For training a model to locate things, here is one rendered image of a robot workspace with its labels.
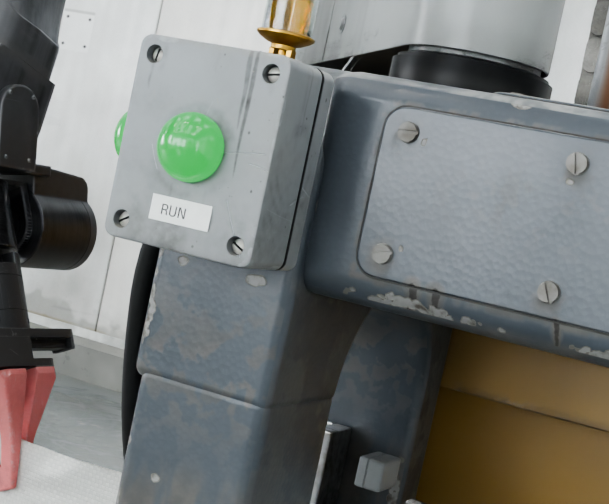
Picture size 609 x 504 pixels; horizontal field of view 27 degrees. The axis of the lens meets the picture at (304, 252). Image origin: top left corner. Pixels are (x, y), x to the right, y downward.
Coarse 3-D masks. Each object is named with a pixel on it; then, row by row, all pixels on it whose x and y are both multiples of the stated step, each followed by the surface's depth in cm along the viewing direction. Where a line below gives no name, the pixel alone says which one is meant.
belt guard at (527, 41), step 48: (336, 0) 87; (384, 0) 75; (432, 0) 67; (480, 0) 65; (528, 0) 66; (336, 48) 84; (384, 48) 72; (432, 48) 67; (480, 48) 65; (528, 48) 66
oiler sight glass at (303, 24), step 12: (276, 0) 60; (288, 0) 60; (300, 0) 60; (312, 0) 60; (264, 12) 61; (276, 12) 60; (288, 12) 60; (300, 12) 60; (312, 12) 60; (264, 24) 60; (276, 24) 60; (288, 24) 60; (300, 24) 60; (312, 24) 61
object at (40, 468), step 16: (0, 448) 82; (32, 448) 80; (0, 464) 81; (32, 464) 80; (48, 464) 79; (64, 464) 79; (80, 464) 78; (32, 480) 80; (48, 480) 79; (64, 480) 79; (80, 480) 78; (96, 480) 78; (112, 480) 77; (0, 496) 81; (16, 496) 81; (32, 496) 80; (48, 496) 79; (64, 496) 79; (80, 496) 78; (96, 496) 78; (112, 496) 77
